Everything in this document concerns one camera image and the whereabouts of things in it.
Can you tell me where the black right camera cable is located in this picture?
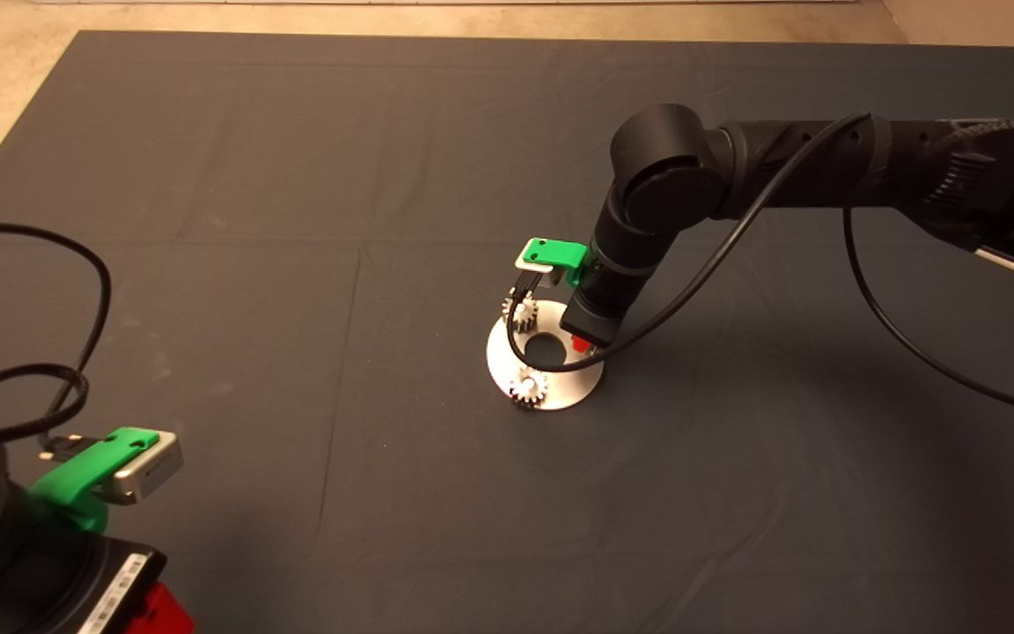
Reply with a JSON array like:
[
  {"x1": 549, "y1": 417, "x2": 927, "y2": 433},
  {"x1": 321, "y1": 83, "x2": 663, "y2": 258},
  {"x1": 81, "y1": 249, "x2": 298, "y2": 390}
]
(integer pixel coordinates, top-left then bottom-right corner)
[{"x1": 505, "y1": 112, "x2": 1014, "y2": 422}]

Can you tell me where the green right camera mount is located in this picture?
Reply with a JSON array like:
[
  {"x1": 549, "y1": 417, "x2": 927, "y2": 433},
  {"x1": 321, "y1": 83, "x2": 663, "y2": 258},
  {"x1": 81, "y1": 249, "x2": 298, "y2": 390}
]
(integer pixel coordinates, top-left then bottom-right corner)
[{"x1": 520, "y1": 238, "x2": 590, "y2": 287}]

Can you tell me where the dark grey table cloth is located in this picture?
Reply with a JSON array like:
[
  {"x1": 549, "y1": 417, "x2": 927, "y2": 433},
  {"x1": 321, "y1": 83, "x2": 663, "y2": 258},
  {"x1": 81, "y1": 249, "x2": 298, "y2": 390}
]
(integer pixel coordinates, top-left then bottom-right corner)
[{"x1": 0, "y1": 31, "x2": 1014, "y2": 634}]

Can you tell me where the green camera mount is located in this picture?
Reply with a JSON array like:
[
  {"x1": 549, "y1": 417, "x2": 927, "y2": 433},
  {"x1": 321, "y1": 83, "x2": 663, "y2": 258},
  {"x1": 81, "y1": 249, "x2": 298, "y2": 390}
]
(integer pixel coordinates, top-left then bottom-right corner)
[
  {"x1": 32, "y1": 425, "x2": 162, "y2": 531},
  {"x1": 520, "y1": 238, "x2": 590, "y2": 287}
]

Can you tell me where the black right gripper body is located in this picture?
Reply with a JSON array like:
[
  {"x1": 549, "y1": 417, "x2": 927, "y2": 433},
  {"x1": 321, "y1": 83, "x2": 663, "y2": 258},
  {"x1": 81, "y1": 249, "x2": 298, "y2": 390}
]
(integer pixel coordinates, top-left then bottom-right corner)
[{"x1": 560, "y1": 264, "x2": 647, "y2": 346}]

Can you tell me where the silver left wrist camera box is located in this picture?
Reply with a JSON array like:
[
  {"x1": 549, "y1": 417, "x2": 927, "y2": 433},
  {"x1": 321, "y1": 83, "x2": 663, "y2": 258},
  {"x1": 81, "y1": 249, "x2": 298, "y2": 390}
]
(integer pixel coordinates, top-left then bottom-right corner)
[{"x1": 115, "y1": 429, "x2": 185, "y2": 505}]

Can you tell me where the round metal carrier plate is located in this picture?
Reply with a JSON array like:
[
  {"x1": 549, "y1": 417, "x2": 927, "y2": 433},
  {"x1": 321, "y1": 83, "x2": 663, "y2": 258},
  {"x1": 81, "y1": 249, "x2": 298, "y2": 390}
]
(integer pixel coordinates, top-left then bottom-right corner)
[{"x1": 486, "y1": 299, "x2": 605, "y2": 411}]

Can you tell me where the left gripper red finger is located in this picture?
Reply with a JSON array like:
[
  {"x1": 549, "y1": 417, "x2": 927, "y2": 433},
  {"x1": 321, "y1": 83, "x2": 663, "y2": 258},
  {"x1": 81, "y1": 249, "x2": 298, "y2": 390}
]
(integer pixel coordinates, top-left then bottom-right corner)
[{"x1": 124, "y1": 579, "x2": 197, "y2": 634}]

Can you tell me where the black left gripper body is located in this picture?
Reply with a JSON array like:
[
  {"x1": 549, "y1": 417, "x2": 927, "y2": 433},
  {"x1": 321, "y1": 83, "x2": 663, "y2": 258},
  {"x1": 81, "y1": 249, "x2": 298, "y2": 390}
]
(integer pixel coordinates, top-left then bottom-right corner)
[{"x1": 0, "y1": 515, "x2": 169, "y2": 634}]

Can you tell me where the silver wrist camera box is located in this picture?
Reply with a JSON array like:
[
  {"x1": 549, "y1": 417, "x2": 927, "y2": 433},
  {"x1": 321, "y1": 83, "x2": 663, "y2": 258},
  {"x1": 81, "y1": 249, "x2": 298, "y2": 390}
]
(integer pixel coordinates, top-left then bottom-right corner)
[
  {"x1": 115, "y1": 429, "x2": 185, "y2": 505},
  {"x1": 514, "y1": 254, "x2": 563, "y2": 287}
]

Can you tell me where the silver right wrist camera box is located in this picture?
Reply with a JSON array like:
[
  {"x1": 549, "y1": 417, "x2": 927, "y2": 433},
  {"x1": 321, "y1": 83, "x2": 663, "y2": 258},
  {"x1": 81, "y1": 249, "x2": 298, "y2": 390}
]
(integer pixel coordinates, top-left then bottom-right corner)
[{"x1": 514, "y1": 254, "x2": 563, "y2": 287}]

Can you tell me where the green left camera mount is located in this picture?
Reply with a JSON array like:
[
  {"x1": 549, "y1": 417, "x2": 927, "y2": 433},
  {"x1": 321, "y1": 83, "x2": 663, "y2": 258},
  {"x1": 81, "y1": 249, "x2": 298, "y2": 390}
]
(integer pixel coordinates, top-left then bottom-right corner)
[{"x1": 32, "y1": 425, "x2": 162, "y2": 531}]

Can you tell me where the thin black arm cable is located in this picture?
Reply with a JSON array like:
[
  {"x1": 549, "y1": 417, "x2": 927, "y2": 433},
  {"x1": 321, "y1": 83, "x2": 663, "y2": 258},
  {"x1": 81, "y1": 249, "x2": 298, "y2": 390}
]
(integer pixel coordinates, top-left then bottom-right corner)
[{"x1": 0, "y1": 222, "x2": 114, "y2": 461}]

